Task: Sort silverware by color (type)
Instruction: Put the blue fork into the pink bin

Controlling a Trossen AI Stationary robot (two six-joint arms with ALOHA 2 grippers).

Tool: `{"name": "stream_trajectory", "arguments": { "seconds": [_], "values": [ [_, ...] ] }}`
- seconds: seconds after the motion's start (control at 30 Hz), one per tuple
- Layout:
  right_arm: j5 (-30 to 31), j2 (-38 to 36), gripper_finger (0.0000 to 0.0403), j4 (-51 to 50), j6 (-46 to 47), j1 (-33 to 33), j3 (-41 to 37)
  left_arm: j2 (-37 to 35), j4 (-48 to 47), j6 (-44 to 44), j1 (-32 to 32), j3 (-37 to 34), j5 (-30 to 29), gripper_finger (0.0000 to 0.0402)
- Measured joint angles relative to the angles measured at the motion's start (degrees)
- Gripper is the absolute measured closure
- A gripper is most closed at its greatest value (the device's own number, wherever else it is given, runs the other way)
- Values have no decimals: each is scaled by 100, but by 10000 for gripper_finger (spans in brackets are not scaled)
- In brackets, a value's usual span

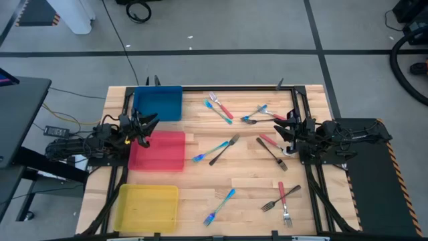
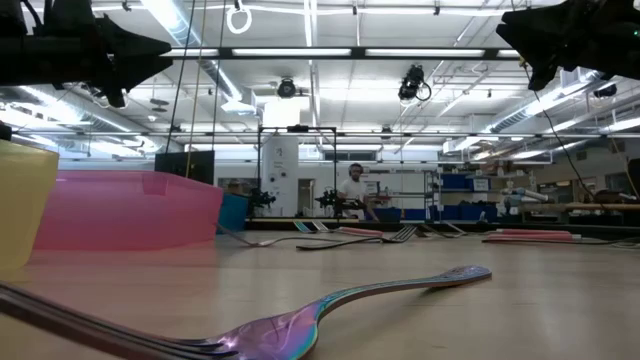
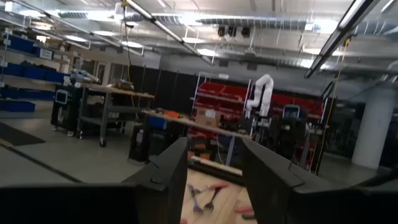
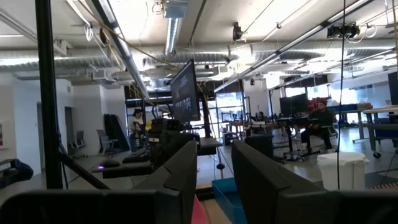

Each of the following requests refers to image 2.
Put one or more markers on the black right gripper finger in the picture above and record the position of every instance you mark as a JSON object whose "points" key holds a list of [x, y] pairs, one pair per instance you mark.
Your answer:
{"points": [[540, 20], [542, 55]]}

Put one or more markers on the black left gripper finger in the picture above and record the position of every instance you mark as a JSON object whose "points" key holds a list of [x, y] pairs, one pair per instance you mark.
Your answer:
{"points": [[125, 72], [125, 42]]}

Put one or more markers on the small black robot arm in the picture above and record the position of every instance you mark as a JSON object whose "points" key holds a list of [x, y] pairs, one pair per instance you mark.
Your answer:
{"points": [[260, 200], [330, 199]]}

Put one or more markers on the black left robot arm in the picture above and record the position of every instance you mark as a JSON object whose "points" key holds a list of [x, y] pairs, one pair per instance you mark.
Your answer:
{"points": [[10, 15]]}

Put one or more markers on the black rig beam with lights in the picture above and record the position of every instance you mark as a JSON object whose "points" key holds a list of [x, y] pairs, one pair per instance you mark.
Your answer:
{"points": [[225, 52]]}

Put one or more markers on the black monitor panel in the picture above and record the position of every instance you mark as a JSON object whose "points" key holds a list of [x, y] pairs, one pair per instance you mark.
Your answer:
{"points": [[175, 167]]}

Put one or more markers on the white cylindrical device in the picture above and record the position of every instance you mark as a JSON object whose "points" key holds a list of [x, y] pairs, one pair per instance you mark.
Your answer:
{"points": [[525, 194]]}

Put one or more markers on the red plastic bin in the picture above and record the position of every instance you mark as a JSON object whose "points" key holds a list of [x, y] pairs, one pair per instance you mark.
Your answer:
{"points": [[125, 215]]}

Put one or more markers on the yellow plastic bin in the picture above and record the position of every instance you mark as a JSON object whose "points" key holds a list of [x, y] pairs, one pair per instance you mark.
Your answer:
{"points": [[25, 210]]}

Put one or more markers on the shelf with blue bins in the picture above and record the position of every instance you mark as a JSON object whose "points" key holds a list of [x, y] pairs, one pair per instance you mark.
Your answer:
{"points": [[455, 181]]}

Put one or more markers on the long wooden table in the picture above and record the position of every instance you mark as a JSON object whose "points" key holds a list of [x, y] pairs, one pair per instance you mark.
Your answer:
{"points": [[575, 206]]}

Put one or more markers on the blue plastic bin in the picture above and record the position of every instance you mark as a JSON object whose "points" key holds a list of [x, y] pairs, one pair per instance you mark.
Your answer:
{"points": [[234, 212]]}

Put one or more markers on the row of blue crates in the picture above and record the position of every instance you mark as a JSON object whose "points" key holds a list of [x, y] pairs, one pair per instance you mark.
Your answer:
{"points": [[400, 215]]}

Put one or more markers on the person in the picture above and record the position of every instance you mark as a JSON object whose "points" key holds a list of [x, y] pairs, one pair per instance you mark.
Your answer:
{"points": [[352, 192]]}

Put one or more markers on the round black ceiling camera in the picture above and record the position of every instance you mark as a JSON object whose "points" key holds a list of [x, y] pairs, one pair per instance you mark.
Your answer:
{"points": [[286, 89]]}

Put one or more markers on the black rectangular frame stand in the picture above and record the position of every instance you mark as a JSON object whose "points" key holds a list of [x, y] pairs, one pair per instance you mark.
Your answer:
{"points": [[297, 129]]}

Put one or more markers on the black aluminium table frame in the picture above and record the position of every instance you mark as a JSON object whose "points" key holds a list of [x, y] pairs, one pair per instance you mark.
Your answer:
{"points": [[280, 225]]}

